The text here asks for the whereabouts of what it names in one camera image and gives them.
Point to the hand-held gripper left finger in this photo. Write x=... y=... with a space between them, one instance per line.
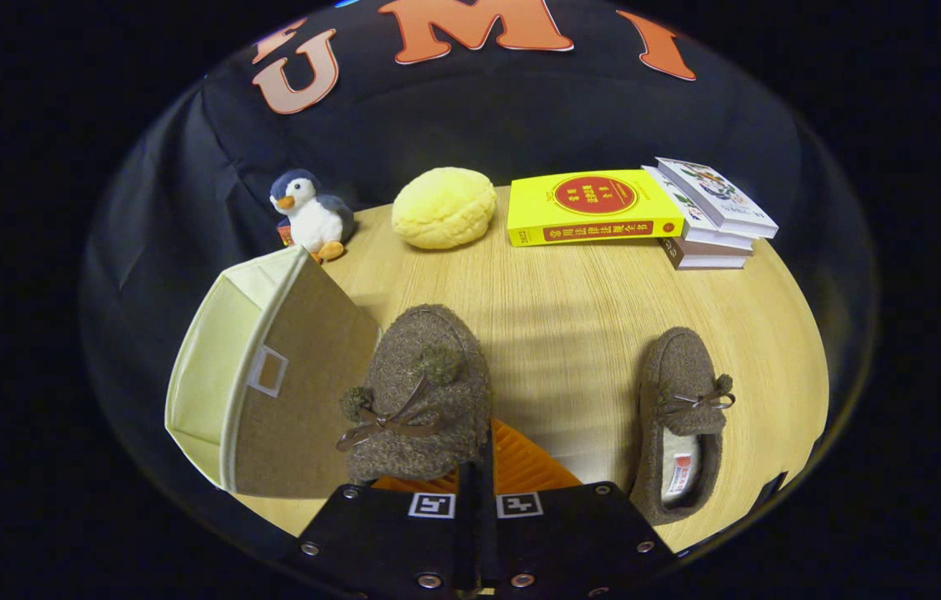
x=387 y=542

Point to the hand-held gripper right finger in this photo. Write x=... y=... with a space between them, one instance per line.
x=570 y=533

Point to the brown fuzzy shoe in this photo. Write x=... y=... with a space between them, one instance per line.
x=428 y=417
x=678 y=367

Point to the beige fabric storage box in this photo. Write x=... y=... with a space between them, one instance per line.
x=303 y=400

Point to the brown-edged paperback book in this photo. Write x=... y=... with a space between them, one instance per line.
x=703 y=257

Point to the yellow book with red circle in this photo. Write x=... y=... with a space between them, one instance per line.
x=595 y=208

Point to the penguin plush toy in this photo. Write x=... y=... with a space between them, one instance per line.
x=313 y=221

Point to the yellow bread-shaped squishy toy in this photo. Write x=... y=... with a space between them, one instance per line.
x=443 y=208

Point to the white illustrated cover book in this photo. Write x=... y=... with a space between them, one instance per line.
x=720 y=196

